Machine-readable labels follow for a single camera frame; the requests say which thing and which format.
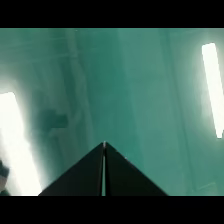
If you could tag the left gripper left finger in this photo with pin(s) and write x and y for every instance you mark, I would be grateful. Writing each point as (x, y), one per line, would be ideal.
(83, 176)

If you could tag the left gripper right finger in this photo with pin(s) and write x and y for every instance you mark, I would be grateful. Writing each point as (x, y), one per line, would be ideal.
(130, 176)

